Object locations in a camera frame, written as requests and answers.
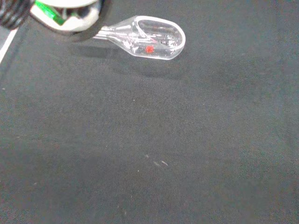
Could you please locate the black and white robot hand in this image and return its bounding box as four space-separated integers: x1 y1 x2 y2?
0 0 105 33

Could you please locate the clear glass weighing funnel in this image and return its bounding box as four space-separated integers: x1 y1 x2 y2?
93 15 186 61

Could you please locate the black bench cloth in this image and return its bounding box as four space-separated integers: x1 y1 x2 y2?
0 0 299 224

